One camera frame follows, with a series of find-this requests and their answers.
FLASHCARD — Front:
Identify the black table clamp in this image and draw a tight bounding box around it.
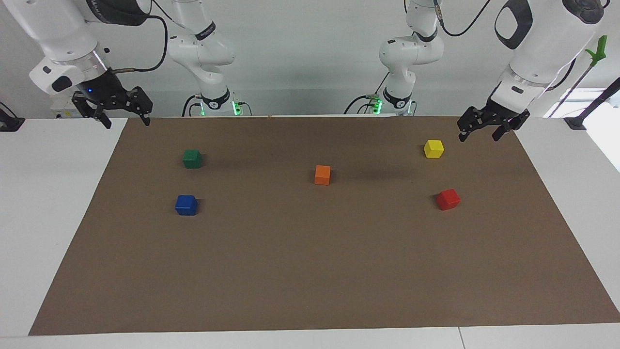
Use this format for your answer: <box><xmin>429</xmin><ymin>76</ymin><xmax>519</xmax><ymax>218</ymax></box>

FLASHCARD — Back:
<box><xmin>0</xmin><ymin>102</ymin><xmax>26</xmax><ymax>132</ymax></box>

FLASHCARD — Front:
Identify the brown paper mat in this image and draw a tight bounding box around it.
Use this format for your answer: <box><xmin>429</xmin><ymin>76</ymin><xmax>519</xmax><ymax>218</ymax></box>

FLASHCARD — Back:
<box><xmin>28</xmin><ymin>115</ymin><xmax>620</xmax><ymax>336</ymax></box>

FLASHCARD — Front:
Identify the white power strip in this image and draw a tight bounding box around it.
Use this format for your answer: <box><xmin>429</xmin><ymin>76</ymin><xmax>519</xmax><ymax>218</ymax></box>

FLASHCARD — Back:
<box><xmin>50</xmin><ymin>93</ymin><xmax>82</xmax><ymax>120</ymax></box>

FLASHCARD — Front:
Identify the black clamp stand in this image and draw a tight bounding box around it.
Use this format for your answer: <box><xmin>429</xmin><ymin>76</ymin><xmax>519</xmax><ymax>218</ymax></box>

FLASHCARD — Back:
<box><xmin>564</xmin><ymin>77</ymin><xmax>620</xmax><ymax>130</ymax></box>

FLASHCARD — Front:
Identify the green tipped thin pole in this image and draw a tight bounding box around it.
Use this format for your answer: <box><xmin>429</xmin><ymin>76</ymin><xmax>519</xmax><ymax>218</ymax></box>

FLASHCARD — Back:
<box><xmin>547</xmin><ymin>35</ymin><xmax>608</xmax><ymax>118</ymax></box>

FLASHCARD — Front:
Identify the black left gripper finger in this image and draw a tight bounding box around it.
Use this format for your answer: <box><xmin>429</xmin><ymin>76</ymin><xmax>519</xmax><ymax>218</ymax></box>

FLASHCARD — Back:
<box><xmin>493</xmin><ymin>111</ymin><xmax>530</xmax><ymax>142</ymax></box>
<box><xmin>458</xmin><ymin>108</ymin><xmax>485</xmax><ymax>142</ymax></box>

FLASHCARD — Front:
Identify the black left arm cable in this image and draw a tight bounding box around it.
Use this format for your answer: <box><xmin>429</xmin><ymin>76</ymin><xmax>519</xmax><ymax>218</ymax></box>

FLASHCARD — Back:
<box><xmin>433</xmin><ymin>0</ymin><xmax>493</xmax><ymax>37</ymax></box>

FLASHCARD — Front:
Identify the black left base cable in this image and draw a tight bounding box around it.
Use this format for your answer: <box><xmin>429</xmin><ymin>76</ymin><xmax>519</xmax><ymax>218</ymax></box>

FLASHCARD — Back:
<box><xmin>344</xmin><ymin>72</ymin><xmax>390</xmax><ymax>115</ymax></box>

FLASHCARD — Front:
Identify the blue cube block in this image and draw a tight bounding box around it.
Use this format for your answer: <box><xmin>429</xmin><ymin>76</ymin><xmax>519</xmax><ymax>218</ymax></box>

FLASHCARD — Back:
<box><xmin>175</xmin><ymin>195</ymin><xmax>199</xmax><ymax>216</ymax></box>

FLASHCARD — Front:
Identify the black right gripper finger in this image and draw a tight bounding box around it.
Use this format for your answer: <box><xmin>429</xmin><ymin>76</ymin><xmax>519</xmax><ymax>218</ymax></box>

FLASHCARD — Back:
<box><xmin>127</xmin><ymin>87</ymin><xmax>153</xmax><ymax>126</ymax></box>
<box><xmin>73</xmin><ymin>92</ymin><xmax>112</xmax><ymax>129</ymax></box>

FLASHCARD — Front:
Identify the red cube block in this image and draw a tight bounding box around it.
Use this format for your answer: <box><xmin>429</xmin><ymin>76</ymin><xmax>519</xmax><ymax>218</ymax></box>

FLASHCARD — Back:
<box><xmin>436</xmin><ymin>189</ymin><xmax>461</xmax><ymax>211</ymax></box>

